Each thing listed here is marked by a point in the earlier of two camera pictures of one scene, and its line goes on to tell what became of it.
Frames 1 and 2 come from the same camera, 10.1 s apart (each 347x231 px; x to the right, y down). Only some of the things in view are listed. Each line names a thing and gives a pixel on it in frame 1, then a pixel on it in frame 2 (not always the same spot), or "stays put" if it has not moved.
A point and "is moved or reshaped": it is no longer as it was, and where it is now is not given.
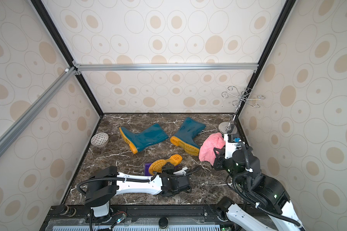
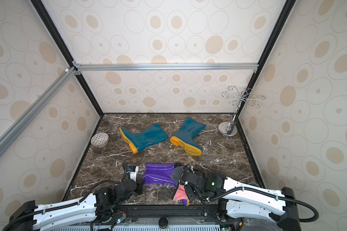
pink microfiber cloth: (206, 152) -> (180, 193)
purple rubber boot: (156, 166) is moved or reshaped
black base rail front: (166, 215) stays put
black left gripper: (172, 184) -> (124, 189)
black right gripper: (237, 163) -> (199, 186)
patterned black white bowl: (99, 139) stays put
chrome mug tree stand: (229, 127) stays put
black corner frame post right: (282, 16) stays put
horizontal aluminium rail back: (166, 67) stays put
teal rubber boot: (146, 137) stays put
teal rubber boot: (184, 137) stays put
